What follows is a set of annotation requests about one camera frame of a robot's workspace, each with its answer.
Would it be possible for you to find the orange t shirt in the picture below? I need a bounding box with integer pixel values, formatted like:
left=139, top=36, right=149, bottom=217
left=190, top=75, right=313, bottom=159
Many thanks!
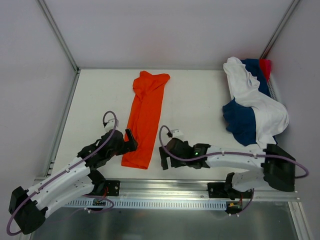
left=121, top=71, right=171, bottom=170

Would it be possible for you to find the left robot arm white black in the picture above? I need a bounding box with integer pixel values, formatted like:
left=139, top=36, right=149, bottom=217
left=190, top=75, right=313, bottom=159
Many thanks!
left=9, top=129, right=138, bottom=235

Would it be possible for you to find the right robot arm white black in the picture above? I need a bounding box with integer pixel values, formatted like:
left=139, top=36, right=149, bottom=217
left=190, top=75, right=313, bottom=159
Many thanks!
left=159, top=137, right=296, bottom=199

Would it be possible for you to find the blue t shirt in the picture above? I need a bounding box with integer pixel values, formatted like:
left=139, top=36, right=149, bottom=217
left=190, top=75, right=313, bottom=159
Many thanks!
left=222, top=58, right=270, bottom=146

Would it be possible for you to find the white t shirt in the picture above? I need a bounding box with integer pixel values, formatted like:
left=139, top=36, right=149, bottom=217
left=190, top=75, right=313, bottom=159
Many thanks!
left=223, top=56, right=289, bottom=148

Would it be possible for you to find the red pink t shirt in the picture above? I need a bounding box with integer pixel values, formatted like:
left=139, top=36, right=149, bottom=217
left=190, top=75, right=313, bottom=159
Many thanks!
left=259, top=58, right=272, bottom=82

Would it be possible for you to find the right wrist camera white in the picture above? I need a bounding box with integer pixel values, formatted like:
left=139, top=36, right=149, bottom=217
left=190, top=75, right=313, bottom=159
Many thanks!
left=167, top=129, right=184, bottom=140

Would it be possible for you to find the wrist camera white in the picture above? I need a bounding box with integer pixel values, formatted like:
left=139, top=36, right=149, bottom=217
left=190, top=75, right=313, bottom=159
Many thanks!
left=103, top=118, right=119, bottom=133
left=167, top=129, right=184, bottom=140

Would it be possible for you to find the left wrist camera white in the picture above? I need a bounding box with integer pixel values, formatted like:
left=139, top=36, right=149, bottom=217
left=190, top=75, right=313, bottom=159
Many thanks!
left=103, top=118, right=119, bottom=133

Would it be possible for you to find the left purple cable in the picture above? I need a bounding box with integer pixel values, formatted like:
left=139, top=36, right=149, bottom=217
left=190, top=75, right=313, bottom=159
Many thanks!
left=6, top=111, right=118, bottom=236

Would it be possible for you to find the purple cable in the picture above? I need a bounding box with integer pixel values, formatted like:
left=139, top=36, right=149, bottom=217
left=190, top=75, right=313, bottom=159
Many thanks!
left=6, top=111, right=118, bottom=236
left=158, top=124, right=310, bottom=180

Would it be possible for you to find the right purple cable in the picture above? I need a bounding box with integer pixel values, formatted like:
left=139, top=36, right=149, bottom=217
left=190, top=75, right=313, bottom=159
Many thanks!
left=158, top=124, right=310, bottom=180

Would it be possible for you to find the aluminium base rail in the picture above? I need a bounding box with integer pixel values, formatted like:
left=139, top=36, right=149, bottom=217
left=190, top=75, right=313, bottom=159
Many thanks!
left=107, top=178, right=301, bottom=202

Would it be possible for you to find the white slotted cable duct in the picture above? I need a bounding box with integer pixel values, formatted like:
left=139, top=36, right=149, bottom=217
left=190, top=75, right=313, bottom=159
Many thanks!
left=66, top=197, right=227, bottom=211

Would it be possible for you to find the left table edge rail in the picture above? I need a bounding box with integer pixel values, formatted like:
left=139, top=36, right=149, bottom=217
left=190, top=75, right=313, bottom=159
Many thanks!
left=43, top=70, right=81, bottom=178

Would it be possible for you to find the right corner aluminium post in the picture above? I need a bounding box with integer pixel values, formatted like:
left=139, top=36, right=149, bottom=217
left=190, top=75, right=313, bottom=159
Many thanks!
left=259, top=0, right=302, bottom=59

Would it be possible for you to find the corner aluminium post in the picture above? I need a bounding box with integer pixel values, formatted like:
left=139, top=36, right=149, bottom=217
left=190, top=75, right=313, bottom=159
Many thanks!
left=259, top=0, right=302, bottom=59
left=36, top=0, right=80, bottom=74

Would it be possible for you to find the left corner aluminium post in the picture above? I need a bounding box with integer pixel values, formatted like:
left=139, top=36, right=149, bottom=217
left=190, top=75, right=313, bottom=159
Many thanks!
left=36, top=0, right=80, bottom=74

